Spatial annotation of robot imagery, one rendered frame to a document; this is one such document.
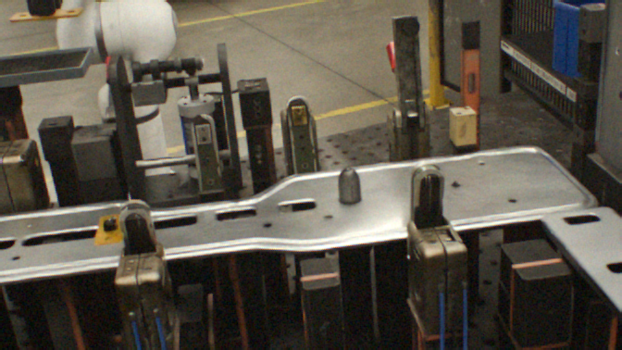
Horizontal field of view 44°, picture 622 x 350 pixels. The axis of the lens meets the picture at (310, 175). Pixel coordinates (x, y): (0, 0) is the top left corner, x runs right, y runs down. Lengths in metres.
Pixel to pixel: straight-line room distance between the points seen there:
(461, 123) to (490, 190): 0.15
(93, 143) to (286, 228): 0.36
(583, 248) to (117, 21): 0.95
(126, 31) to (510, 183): 0.78
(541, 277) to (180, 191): 0.60
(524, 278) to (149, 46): 0.88
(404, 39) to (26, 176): 0.61
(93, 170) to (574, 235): 0.72
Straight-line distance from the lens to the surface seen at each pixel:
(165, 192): 1.29
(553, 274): 0.97
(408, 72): 1.22
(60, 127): 1.27
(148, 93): 1.20
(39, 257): 1.09
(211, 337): 1.14
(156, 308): 0.92
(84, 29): 1.54
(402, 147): 1.24
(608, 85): 1.20
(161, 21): 1.53
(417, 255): 0.91
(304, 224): 1.05
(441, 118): 2.24
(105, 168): 1.25
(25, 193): 1.24
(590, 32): 1.29
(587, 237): 1.02
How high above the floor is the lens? 1.49
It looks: 24 degrees down
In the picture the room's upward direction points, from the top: 5 degrees counter-clockwise
